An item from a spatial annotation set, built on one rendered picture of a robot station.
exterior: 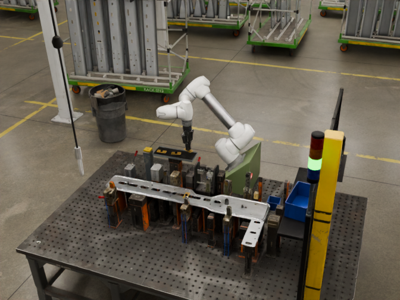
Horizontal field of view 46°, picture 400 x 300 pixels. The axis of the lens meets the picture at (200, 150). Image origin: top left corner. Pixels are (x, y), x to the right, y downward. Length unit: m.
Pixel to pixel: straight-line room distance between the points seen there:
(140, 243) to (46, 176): 2.62
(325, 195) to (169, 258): 1.43
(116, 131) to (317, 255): 4.12
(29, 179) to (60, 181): 0.41
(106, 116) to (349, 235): 3.72
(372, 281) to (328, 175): 2.11
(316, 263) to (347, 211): 1.19
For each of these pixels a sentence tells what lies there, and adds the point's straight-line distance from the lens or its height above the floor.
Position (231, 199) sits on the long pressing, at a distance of 3.74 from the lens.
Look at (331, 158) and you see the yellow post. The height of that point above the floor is 1.88.
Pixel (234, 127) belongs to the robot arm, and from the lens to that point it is 4.24.
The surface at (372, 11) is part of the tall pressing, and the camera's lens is 10.01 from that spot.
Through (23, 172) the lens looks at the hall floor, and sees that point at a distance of 6.38.
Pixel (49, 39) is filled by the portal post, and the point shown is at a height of 1.27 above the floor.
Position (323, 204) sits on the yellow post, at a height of 1.56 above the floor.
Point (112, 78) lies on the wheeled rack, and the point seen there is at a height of 0.31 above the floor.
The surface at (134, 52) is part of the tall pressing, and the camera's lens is 7.96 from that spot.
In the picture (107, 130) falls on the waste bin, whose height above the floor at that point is 0.22.
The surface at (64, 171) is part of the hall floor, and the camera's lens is 6.22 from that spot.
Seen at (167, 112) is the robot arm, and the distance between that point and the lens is 3.74.
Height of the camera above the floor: 3.25
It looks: 31 degrees down
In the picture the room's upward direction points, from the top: 2 degrees counter-clockwise
